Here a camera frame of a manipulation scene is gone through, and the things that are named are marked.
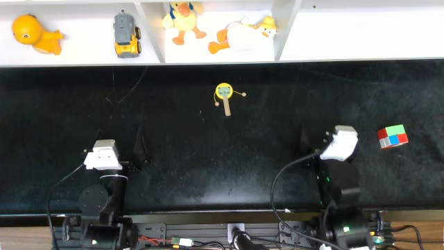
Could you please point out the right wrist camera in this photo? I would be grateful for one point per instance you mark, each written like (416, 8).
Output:
(340, 144)

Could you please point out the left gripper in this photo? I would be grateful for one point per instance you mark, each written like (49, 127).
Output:
(127, 165)

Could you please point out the yellow rubber duck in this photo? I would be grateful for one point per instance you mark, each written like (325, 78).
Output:
(34, 34)

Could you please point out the yellow plush duck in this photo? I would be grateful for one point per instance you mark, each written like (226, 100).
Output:
(184, 21)

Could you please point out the white plush duck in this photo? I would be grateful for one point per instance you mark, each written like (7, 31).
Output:
(243, 36)

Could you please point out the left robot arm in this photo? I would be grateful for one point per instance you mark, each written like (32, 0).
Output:
(104, 201)

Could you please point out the mounting rail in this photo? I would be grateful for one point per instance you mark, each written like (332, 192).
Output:
(208, 232)

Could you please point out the grey and yellow toy truck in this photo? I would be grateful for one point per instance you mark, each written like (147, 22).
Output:
(126, 36)

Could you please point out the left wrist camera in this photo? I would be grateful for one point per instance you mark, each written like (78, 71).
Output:
(103, 156)

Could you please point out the white shelf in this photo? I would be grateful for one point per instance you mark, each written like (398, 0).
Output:
(347, 38)

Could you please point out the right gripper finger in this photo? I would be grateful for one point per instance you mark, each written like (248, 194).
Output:
(304, 144)

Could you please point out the many-coloured puzzle cube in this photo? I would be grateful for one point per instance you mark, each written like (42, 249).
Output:
(393, 136)

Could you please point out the yellow rattle drum toy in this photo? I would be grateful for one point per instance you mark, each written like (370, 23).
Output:
(224, 92)

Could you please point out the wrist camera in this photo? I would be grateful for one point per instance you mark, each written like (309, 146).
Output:
(103, 156)
(340, 144)

